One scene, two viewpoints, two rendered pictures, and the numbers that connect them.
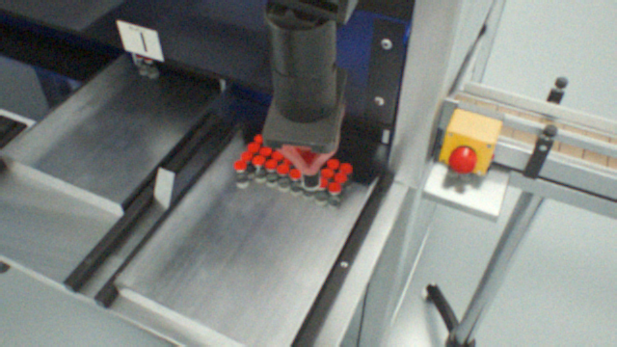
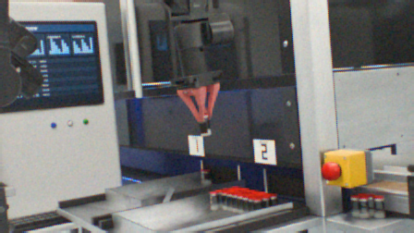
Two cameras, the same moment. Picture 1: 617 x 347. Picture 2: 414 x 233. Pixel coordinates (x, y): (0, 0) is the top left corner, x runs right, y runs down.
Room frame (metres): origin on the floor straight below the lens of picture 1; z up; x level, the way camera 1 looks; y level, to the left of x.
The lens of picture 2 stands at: (-0.55, -0.62, 1.19)
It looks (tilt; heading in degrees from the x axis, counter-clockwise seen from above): 3 degrees down; 33
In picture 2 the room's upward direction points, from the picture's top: 5 degrees counter-clockwise
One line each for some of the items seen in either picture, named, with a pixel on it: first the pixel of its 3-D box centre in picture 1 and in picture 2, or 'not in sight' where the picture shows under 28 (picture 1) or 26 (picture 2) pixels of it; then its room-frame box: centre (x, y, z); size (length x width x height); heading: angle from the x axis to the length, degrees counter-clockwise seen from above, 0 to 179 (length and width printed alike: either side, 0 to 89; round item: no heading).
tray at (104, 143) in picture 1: (125, 122); (174, 190); (0.71, 0.34, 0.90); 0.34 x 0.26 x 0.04; 155
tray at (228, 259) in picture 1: (257, 232); (200, 214); (0.47, 0.08, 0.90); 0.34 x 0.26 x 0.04; 154
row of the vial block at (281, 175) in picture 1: (289, 180); (238, 202); (0.56, 0.03, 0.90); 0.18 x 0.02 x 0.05; 64
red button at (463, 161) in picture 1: (463, 158); (332, 170); (0.53, -0.23, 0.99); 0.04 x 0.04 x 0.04; 65
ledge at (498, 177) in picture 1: (469, 177); (370, 221); (0.60, -0.28, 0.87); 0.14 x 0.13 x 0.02; 155
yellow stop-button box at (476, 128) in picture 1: (470, 139); (347, 167); (0.57, -0.24, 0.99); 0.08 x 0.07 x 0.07; 155
